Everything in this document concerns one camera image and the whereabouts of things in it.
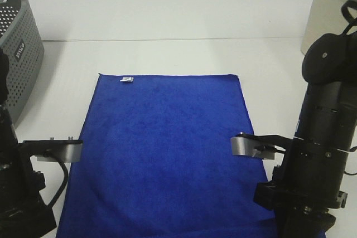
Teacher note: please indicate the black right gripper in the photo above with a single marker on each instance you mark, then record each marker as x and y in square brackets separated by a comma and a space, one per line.
[296, 214]

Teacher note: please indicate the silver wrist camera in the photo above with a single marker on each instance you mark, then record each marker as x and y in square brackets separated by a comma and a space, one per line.
[67, 150]
[256, 147]

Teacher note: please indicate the grey perforated plastic basket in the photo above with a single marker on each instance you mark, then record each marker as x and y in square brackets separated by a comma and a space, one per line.
[21, 42]

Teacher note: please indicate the beige storage box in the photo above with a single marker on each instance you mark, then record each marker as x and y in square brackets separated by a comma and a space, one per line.
[325, 17]

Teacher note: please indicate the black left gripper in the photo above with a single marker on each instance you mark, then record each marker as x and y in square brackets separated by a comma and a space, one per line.
[22, 215]

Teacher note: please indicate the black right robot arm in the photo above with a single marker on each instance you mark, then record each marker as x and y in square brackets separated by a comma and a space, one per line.
[307, 183]

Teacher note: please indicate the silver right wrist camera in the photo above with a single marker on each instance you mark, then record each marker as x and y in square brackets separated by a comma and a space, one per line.
[256, 147]

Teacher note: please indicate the blue microfibre towel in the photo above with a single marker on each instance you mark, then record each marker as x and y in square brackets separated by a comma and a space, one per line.
[157, 162]

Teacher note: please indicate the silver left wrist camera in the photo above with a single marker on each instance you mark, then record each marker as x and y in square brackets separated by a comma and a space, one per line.
[67, 150]

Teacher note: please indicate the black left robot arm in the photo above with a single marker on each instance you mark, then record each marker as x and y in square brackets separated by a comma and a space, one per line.
[10, 156]

